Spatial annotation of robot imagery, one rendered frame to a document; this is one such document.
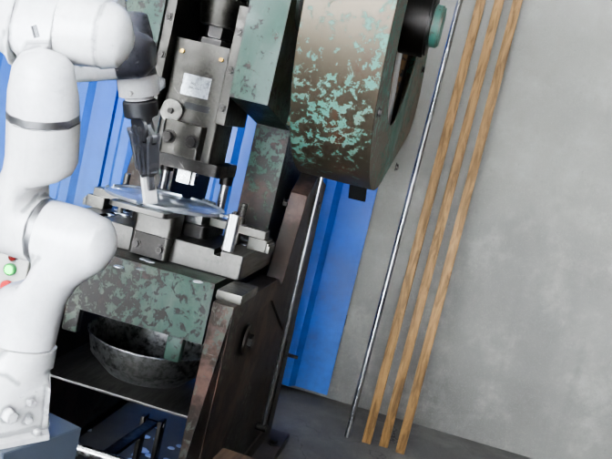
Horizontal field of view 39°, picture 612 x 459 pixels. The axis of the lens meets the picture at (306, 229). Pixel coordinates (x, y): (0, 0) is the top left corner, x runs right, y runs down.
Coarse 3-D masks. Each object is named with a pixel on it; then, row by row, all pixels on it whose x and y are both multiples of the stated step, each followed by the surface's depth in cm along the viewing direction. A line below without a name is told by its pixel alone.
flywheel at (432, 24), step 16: (416, 0) 196; (432, 0) 195; (416, 16) 195; (432, 16) 195; (416, 32) 196; (432, 32) 198; (400, 48) 201; (416, 48) 199; (400, 64) 212; (400, 80) 231
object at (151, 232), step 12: (120, 204) 190; (132, 204) 191; (144, 216) 201; (156, 216) 188; (168, 216) 189; (180, 216) 198; (144, 228) 202; (156, 228) 201; (168, 228) 201; (180, 228) 206; (132, 240) 202; (144, 240) 202; (156, 240) 201; (168, 240) 201; (132, 252) 203; (144, 252) 202; (156, 252) 202; (168, 252) 202
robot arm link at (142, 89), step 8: (120, 80) 181; (128, 80) 180; (136, 80) 179; (144, 80) 180; (152, 80) 181; (160, 80) 188; (120, 88) 181; (128, 88) 180; (136, 88) 180; (144, 88) 181; (152, 88) 182; (160, 88) 188; (120, 96) 182; (128, 96) 180; (136, 96) 181; (144, 96) 181; (152, 96) 182
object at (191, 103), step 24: (192, 48) 205; (216, 48) 204; (192, 72) 206; (216, 72) 205; (168, 96) 207; (192, 96) 206; (216, 96) 205; (168, 120) 205; (192, 120) 207; (168, 144) 205; (192, 144) 203; (216, 144) 208
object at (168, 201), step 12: (108, 192) 197; (120, 192) 203; (132, 192) 207; (168, 192) 220; (156, 204) 197; (168, 204) 200; (180, 204) 202; (192, 204) 211; (204, 204) 216; (204, 216) 196; (216, 216) 200
